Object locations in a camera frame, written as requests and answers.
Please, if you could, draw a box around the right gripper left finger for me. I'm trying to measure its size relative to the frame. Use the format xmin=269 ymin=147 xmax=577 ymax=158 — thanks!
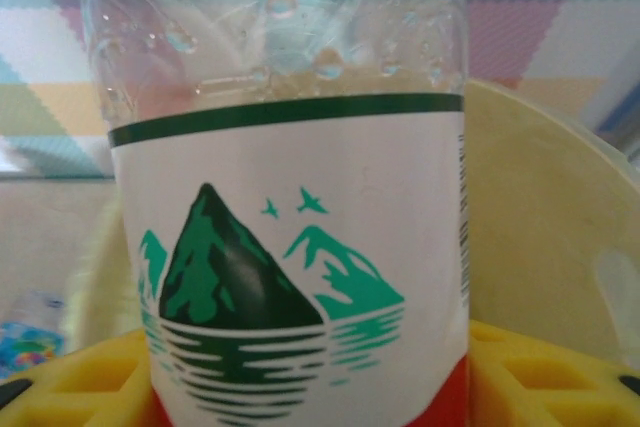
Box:
xmin=0 ymin=326 xmax=161 ymax=427

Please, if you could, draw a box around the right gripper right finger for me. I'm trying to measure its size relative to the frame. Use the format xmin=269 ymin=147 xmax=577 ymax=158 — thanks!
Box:
xmin=467 ymin=321 xmax=640 ymax=427

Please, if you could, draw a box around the colourful blue label bottle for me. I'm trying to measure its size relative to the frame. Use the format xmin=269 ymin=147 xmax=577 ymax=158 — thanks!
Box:
xmin=0 ymin=291 xmax=69 ymax=383

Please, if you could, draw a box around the mountain label bottle red cap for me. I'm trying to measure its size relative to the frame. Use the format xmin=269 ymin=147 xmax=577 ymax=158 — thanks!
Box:
xmin=77 ymin=0 xmax=471 ymax=427

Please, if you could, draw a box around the white plastic bin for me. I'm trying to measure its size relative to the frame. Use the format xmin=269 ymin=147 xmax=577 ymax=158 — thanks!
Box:
xmin=59 ymin=76 xmax=640 ymax=378

